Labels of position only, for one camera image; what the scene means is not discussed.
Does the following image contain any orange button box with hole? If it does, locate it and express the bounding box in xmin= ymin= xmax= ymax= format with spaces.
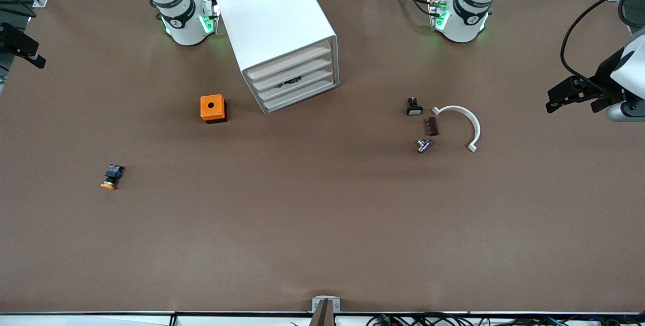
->
xmin=200 ymin=94 xmax=227 ymax=124

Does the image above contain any brown table cover sheet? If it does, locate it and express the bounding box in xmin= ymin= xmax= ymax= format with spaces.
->
xmin=0 ymin=0 xmax=645 ymax=314

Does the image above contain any white curved plastic bracket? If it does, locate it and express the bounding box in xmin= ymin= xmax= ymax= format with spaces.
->
xmin=432 ymin=105 xmax=482 ymax=153

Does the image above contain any yellow push button switch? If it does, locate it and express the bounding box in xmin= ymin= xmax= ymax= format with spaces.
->
xmin=100 ymin=164 xmax=125 ymax=190

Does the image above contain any black cable bundle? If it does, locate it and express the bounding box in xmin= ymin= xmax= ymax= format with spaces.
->
xmin=365 ymin=312 xmax=645 ymax=326

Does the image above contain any white table edge rail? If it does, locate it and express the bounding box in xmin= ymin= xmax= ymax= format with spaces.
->
xmin=0 ymin=312 xmax=645 ymax=326

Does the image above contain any grey metal table bracket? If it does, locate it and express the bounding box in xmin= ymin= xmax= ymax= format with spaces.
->
xmin=312 ymin=296 xmax=341 ymax=313

